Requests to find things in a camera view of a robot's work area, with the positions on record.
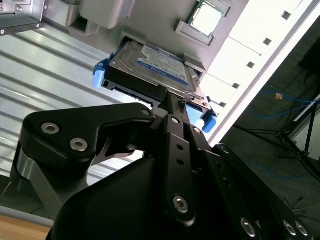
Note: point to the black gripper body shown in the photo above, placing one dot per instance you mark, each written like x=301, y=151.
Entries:
x=112, y=212

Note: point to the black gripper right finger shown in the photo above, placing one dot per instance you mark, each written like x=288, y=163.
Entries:
x=250, y=200

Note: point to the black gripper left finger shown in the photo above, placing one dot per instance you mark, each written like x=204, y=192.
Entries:
x=75, y=125

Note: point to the hard disk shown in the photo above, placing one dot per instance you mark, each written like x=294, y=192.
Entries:
x=162, y=62

